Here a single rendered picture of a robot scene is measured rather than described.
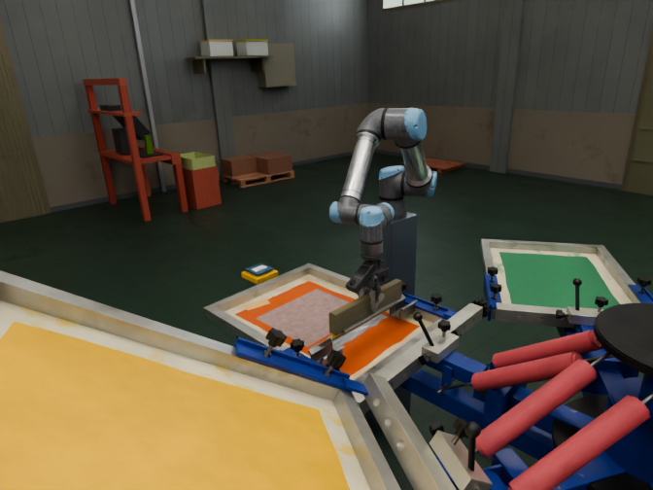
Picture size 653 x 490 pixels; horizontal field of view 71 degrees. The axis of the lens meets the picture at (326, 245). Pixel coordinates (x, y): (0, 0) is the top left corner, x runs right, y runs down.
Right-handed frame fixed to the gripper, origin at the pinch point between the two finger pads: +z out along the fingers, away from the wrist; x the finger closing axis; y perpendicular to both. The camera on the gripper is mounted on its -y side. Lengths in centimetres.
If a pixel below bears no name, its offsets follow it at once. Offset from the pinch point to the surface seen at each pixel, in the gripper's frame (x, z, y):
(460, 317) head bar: -23.3, 4.4, 22.0
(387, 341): -5.7, 13.0, 3.8
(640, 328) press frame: -77, -24, -1
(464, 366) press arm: -38.3, 4.2, -1.8
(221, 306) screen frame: 57, 10, -24
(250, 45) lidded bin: 592, -116, 403
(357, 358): -4.3, 12.9, -10.7
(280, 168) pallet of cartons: 549, 91, 413
